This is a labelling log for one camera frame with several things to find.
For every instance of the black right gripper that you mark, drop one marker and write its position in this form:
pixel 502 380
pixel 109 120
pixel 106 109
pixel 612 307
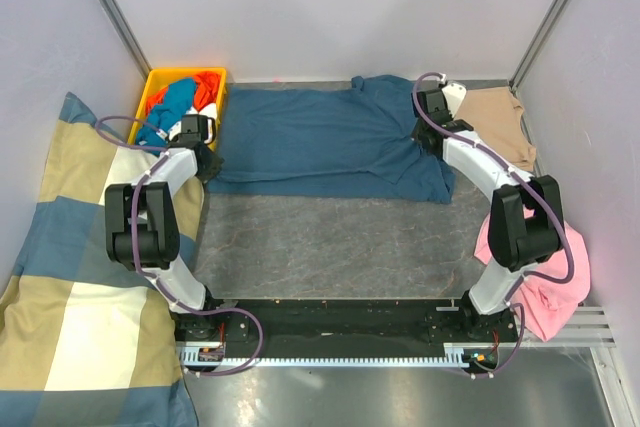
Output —
pixel 415 130

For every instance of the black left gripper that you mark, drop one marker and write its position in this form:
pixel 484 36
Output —
pixel 213 169

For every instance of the dark blue t-shirt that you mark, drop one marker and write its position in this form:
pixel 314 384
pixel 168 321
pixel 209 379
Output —
pixel 348 143

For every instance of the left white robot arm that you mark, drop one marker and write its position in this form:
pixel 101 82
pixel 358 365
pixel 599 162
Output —
pixel 140 220

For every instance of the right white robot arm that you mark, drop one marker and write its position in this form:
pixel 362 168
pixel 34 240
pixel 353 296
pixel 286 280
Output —
pixel 526 225

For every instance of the teal t-shirt in bin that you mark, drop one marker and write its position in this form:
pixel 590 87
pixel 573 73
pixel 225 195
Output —
pixel 164 110

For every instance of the orange t-shirt in bin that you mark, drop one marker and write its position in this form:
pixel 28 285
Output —
pixel 198 91

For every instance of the folded beige t-shirt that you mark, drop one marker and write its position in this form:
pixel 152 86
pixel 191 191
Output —
pixel 495 114

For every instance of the yellow plastic bin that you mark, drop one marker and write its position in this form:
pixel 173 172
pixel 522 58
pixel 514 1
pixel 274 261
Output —
pixel 155 81

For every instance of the pink t-shirt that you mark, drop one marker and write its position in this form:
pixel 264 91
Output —
pixel 548 306

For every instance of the blue beige checkered pillow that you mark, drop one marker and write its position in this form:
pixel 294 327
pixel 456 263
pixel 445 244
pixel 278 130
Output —
pixel 84 340

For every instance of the left aluminium corner post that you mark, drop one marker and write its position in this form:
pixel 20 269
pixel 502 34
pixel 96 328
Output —
pixel 126 35

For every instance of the aluminium corner post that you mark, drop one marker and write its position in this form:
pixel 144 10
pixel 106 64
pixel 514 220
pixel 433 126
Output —
pixel 126 35
pixel 542 34

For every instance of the right aluminium corner post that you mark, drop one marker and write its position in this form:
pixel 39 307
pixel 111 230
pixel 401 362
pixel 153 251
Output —
pixel 542 34

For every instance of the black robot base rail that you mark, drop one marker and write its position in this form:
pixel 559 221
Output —
pixel 344 328

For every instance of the grey slotted cable duct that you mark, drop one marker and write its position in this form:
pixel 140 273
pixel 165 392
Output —
pixel 200 356

